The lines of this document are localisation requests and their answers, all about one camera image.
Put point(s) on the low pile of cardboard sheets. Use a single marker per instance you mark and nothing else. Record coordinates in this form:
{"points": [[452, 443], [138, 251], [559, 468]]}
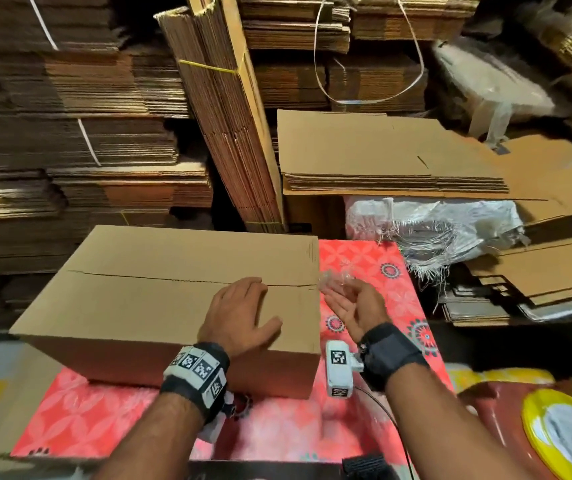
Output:
{"points": [[556, 270]]}

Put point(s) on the white woven sack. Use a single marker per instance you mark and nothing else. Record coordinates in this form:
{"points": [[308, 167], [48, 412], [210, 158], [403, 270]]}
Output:
{"points": [[436, 235]]}

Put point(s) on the yellow round disc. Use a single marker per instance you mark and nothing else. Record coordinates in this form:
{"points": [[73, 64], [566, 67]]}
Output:
{"points": [[546, 435]]}

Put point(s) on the white plastic sack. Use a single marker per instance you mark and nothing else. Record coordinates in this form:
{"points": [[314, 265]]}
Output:
{"points": [[491, 85]]}

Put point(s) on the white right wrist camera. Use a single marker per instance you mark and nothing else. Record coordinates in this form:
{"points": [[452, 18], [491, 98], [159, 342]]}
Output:
{"points": [[342, 370]]}

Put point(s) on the clear packing tape strip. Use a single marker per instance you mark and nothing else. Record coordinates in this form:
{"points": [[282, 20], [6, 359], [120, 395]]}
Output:
{"points": [[334, 282]]}

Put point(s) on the person's left hand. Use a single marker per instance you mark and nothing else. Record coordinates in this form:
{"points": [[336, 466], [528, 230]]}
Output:
{"points": [[236, 320]]}

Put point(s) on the person's right hand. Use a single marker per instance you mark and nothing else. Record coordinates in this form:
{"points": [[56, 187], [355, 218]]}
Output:
{"points": [[358, 307]]}

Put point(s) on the person's left forearm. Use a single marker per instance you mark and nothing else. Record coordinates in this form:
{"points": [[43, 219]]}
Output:
{"points": [[151, 445]]}

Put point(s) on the dark brown cardboard box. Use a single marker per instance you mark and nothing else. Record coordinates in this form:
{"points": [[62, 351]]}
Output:
{"points": [[316, 217]]}

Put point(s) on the yellow-tied cardboard bundle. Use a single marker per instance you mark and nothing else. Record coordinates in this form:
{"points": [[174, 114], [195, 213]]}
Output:
{"points": [[226, 115]]}

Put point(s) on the red patterned table cloth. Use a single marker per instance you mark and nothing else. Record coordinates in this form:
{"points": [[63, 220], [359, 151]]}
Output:
{"points": [[376, 265]]}

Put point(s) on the wall of cardboard stacks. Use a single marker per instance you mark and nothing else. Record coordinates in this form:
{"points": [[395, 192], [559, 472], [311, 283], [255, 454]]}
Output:
{"points": [[66, 125]]}

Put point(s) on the person's right forearm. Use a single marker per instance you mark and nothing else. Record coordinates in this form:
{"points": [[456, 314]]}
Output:
{"points": [[456, 430]]}

